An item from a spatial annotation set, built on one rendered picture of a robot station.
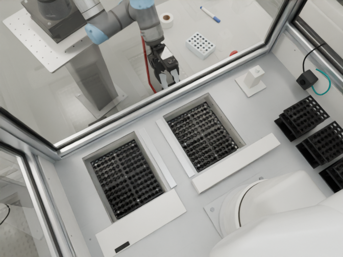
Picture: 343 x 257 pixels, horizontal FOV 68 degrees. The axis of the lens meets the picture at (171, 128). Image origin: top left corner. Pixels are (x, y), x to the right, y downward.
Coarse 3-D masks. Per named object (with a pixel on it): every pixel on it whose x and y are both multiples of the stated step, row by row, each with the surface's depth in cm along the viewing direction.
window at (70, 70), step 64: (0, 0) 37; (64, 0) 42; (128, 0) 49; (192, 0) 58; (256, 0) 71; (0, 64) 46; (64, 64) 54; (128, 64) 65; (192, 64) 82; (64, 128) 75
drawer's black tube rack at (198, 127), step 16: (208, 112) 98; (176, 128) 95; (192, 128) 95; (208, 128) 98; (224, 128) 95; (192, 144) 96; (208, 144) 93; (224, 144) 93; (192, 160) 94; (208, 160) 91
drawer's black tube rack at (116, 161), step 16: (112, 160) 91; (128, 160) 91; (144, 160) 91; (112, 176) 89; (128, 176) 88; (144, 176) 91; (112, 192) 87; (128, 192) 86; (144, 192) 86; (160, 192) 87; (112, 208) 84; (128, 208) 87
